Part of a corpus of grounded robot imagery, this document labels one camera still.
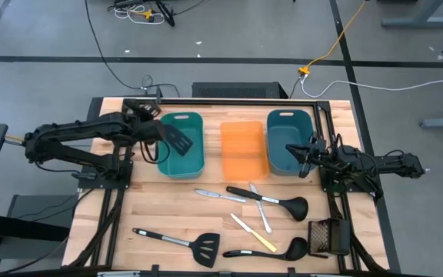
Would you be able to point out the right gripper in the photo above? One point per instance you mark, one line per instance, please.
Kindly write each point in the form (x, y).
(315, 155)

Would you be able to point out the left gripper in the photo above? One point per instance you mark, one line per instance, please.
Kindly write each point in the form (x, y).
(146, 129)

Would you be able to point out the black slotted spatula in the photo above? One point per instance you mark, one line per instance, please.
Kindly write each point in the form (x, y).
(206, 250)
(181, 142)

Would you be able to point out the black ladle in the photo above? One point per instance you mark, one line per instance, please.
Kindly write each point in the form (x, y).
(296, 207)

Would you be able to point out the black box grater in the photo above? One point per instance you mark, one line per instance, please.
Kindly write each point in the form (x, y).
(331, 236)

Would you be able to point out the all-black ladle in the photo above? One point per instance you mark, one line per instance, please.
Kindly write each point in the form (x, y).
(296, 248)

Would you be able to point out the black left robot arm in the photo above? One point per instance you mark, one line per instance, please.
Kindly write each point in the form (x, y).
(71, 129)

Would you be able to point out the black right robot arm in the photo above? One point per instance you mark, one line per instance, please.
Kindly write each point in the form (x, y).
(383, 161)

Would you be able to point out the blue-grey plastic bin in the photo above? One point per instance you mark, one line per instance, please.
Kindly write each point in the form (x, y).
(283, 138)

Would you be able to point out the teal plastic bin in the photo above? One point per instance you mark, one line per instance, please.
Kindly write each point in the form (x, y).
(179, 168)

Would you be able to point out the orange translucent plastic bin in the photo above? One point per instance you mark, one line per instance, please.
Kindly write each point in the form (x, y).
(244, 154)

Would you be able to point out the black computer case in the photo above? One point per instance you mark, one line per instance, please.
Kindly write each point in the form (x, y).
(237, 90)

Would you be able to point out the black stand leg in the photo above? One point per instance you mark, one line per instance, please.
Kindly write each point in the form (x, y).
(165, 13)

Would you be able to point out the grey desk foot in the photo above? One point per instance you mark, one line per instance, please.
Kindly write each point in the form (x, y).
(442, 122)
(417, 22)

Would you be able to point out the black bench beam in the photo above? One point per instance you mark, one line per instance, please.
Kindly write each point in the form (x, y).
(14, 227)

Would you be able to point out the black aluminium table frame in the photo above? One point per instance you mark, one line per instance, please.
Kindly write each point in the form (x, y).
(244, 102)

